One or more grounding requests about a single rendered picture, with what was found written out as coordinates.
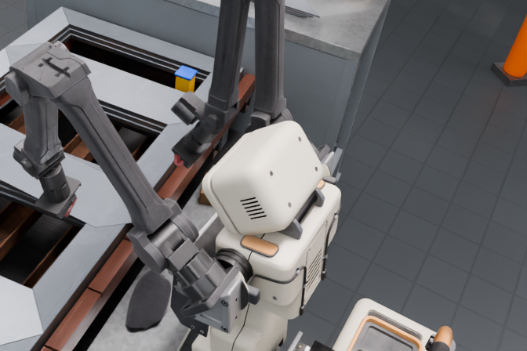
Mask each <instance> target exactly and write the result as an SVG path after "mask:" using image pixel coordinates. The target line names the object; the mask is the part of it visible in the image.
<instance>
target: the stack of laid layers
mask: <svg viewBox="0 0 527 351"><path fill-rule="evenodd" d="M71 38H73V39H75V40H77V41H80V42H84V43H86V44H89V45H93V46H95V47H97V48H100V49H104V50H107V51H109V52H113V53H115V54H118V55H120V56H124V57H127V58H130V59H132V60H135V61H138V62H141V63H145V64H147V65H150V66H152V67H156V68H158V69H161V70H164V71H168V72H170V73H172V74H175V73H176V72H177V71H178V69H179V68H180V67H181V66H182V65H183V66H185V67H189V68H192V69H194V70H197V71H198V73H197V74H196V75H195V81H196V82H199V83H203V81H204V80H205V79H206V78H207V77H208V76H209V74H210V72H208V71H204V70H202V69H199V68H197V67H192V66H190V65H187V64H185V63H181V62H179V61H176V60H172V59H170V58H167V57H164V56H160V55H158V54H155V53H152V52H149V51H147V50H144V49H140V48H137V47H135V46H132V45H128V44H126V43H124V42H120V41H117V40H114V39H112V38H108V37H105V36H103V35H100V34H97V33H94V32H91V31H87V30H85V29H82V28H80V27H76V26H74V25H71V24H69V25H68V26H66V27H65V28H64V29H63V30H62V31H60V32H59V33H58V34H56V35H55V36H53V37H52V38H51V39H49V40H48V42H50V43H52V44H53V43H54V42H56V41H60V42H62V43H63V44H65V43H66V42H67V41H69V40H70V39H71ZM9 73H10V72H7V73H6V74H4V75H3V76H2V77H1V78H0V95H1V94H3V93H4V92H5V91H6V88H5V76H6V75H7V74H9ZM98 101H99V103H100V105H101V107H102V108H103V110H104V112H105V114H106V115H107V116H108V118H110V119H112V120H115V121H118V122H121V123H123V124H126V125H129V126H132V127H134V128H138V129H140V130H142V131H145V132H149V133H150V134H153V135H156V136H159V135H160V133H161V132H162V131H163V130H164V128H165V127H166V126H167V124H165V123H162V122H160V121H156V120H154V119H151V118H148V117H145V116H143V115H140V114H137V113H134V112H132V111H129V110H126V109H123V108H121V107H117V106H115V105H112V104H110V103H106V102H104V101H101V100H98ZM64 153H65V152H64ZM65 154H66V155H68V156H70V157H72V158H74V159H76V160H78V161H80V162H82V163H84V164H87V165H89V166H91V167H93V168H95V169H97V170H99V171H101V172H103V170H102V169H101V167H100V166H99V165H97V164H94V163H92V162H90V161H86V160H84V159H81V158H79V157H76V156H74V155H71V154H68V153H65ZM176 167H177V166H176V165H175V164H174V162H173V163H172V164H171V165H170V166H169V168H168V169H167V171H166V172H165V173H164V175H163V176H162V177H161V178H160V180H159V181H158V182H157V184H156V185H155V186H154V188H153V189H154V191H155V192H156V193H158V191H160V189H161V188H162V186H163V185H164V184H165V182H166V181H167V179H168V178H169V177H170V176H171V175H172V173H173V172H174V170H175V169H176ZM0 197H4V198H6V199H8V200H11V201H14V202H16V203H18V204H21V205H23V206H26V207H28V208H31V209H34V210H35V211H38V212H41V213H43V214H46V215H49V216H51V217H53V218H55V219H58V218H56V217H54V215H52V214H51V213H50V212H47V211H44V210H42V211H41V210H39V209H37V208H36V207H35V203H36V201H37V200H38V198H36V197H33V196H31V195H30V194H27V193H25V192H23V191H22V190H19V189H17V188H16V187H14V186H11V185H9V184H8V183H5V182H4V181H2V180H0ZM59 220H61V221H63V222H66V223H69V224H71V225H73V226H76V227H78V228H81V229H82V227H83V226H84V225H85V223H84V222H83V221H81V220H79V219H76V218H75V217H73V216H71V215H69V216H68V217H66V216H64V217H63V218H62V219H59ZM132 227H133V224H132V223H126V224H125V226H124V227H123V228H122V230H121V231H120V233H119V234H118V236H117V237H116V238H115V239H114V240H113V242H112V243H111V245H110V246H109V247H108V249H107V250H106V251H105V252H104V253H103V255H102V256H101V257H100V259H99V260H98V262H97V263H96V265H95V266H94V267H93V268H92V269H91V271H90V272H89V274H88V275H87V276H86V278H85V279H84V280H83V282H81V284H80V285H79V286H78V288H77V289H76V291H75V292H74V294H73V295H72V296H71V297H70V298H69V300H68V301H67V303H66V304H65V305H64V307H63V308H62V309H61V311H60V312H59V313H58V314H57V315H56V317H55V318H54V320H53V321H52V323H51V324H50V325H49V326H48V327H47V329H46V330H45V331H43V334H42V336H41V337H40V338H39V340H38V341H37V342H36V343H35V345H34V346H33V347H32V349H31V350H30V351H40V350H41V349H42V347H43V346H44V345H45V344H46V343H47V341H48V340H49V338H50V337H51V335H52V334H53V332H54V331H55V330H56V329H57V328H58V326H59V325H60V323H61V322H62V321H63V319H64V318H65V317H66V315H67V314H68V313H69V312H70V310H71V308H72V307H73V306H74V304H75V303H76V302H77V301H78V299H79V298H80V297H81V295H82V294H83V292H84V291H85V290H86V289H87V287H88V286H89V285H90V283H91V282H92V280H93V279H94V277H95V276H96V275H97V274H98V273H99V271H100V270H101V268H102V267H103V266H104V264H105V263H106V261H107V260H108V259H109V258H110V257H111V255H112V253H113V252H114V250H115V249H116V248H117V247H118V246H119V244H120V243H121V242H122V240H123V239H124V237H125V236H126V234H127V233H128V232H129V231H130V230H131V228H132Z"/></svg>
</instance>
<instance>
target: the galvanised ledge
mask: <svg viewBox="0 0 527 351"><path fill-rule="evenodd" d="M201 189H202V182H201V183H200V184H199V186H198V188H197V189H196V191H195V192H194V193H193V195H192V196H191V198H190V200H189V201H188V202H187V204H186V205H185V206H184V208H183V210H182V211H183V213H185V214H186V215H187V216H188V217H189V218H190V219H191V220H192V222H193V223H194V224H195V225H196V227H197V229H198V232H199V231H200V230H201V229H202V227H203V226H204V225H205V224H206V223H207V222H208V221H209V220H210V219H211V218H212V217H213V215H214V214H215V213H216V211H215V209H214V208H213V206H211V205H207V204H199V199H200V193H201ZM148 270H151V269H150V268H149V267H147V266H146V265H145V266H144V267H143V269H142V270H141V271H140V273H139V274H138V276H137V277H136V279H135V280H134V282H133V283H132V285H131V286H130V288H129V290H128V291H127V292H126V293H125V295H124V296H123V298H122V300H121V301H120V303H119V304H118V305H117V307H116V308H115V310H114V312H113V313H112V314H111V316H110V317H109V318H108V320H107V322H106V323H105V325H104V326H103V327H102V329H101V330H100V332H99V334H98V335H97V336H96V338H95V339H94V341H93V342H92V344H91V345H90V347H89V348H88V349H87V351H180V348H181V346H182V345H183V343H184V341H185V339H186V338H187V336H188V334H189V332H190V330H191V329H190V328H188V327H186V326H184V325H182V324H181V323H180V322H179V320H178V318H177V317H176V315H175V313H174V312H173V310H172V309H171V307H170V303H171V295H172V289H171V295H170V298H169V303H168V306H167V309H166V311H165V314H164V315H163V317H162V319H161V320H160V321H159V322H157V323H155V324H152V325H151V326H150V327H148V328H141V327H140V328H133V327H128V325H127V323H126V319H127V314H128V308H129V302H130V299H131V296H132V293H133V290H134V288H135V286H136V284H137V282H138V280H139V279H140V277H141V276H142V275H143V273H144V272H146V271H148ZM161 274H162V275H164V276H165V278H166V279H168V280H169V281H170V284H171V288H173V276H172V275H170V274H168V270H167V269H165V270H164V271H163V272H162V273H161Z"/></svg>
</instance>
